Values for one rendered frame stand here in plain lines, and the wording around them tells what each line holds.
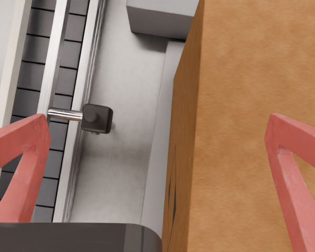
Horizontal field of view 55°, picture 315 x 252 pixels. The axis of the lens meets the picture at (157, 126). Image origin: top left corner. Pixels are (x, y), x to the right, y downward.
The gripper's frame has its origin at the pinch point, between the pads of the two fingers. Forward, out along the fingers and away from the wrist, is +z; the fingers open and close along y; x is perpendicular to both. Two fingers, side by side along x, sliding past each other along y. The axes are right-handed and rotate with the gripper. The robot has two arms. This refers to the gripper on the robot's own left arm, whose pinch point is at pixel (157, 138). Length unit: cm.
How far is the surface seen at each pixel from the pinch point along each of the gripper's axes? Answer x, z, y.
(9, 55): 7.6, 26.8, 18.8
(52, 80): 8.0, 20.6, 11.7
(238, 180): 5.3, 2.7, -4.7
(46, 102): 9.9, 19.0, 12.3
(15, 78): 10.4, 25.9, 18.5
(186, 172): 6.5, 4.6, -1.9
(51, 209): 25.4, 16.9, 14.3
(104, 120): 11.1, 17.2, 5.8
